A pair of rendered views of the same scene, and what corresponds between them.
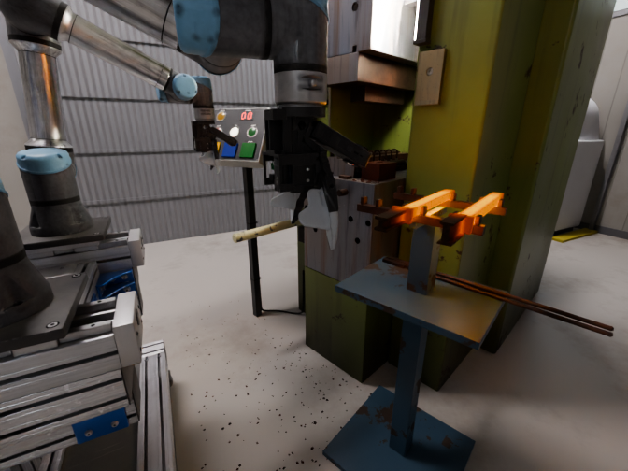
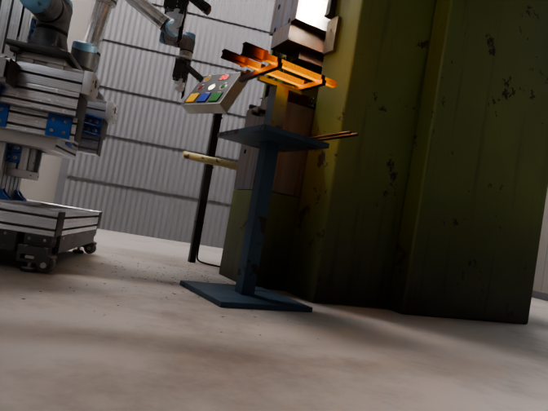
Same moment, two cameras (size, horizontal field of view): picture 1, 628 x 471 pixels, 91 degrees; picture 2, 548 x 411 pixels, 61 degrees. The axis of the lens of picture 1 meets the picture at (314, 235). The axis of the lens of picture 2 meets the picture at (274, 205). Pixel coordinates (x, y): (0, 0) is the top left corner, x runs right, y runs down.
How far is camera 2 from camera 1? 157 cm
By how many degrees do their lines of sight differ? 27
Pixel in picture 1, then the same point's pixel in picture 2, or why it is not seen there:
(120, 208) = (115, 191)
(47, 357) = (56, 71)
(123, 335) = (87, 77)
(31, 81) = (95, 15)
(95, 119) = (125, 108)
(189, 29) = not seen: outside the picture
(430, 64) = (331, 27)
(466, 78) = (347, 31)
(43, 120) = (92, 33)
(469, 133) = (346, 64)
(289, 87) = not seen: outside the picture
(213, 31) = not seen: outside the picture
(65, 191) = (87, 63)
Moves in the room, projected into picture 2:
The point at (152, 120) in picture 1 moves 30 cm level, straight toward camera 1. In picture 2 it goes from (171, 118) to (170, 112)
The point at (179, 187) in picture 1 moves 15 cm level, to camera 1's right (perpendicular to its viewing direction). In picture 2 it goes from (175, 184) to (189, 187)
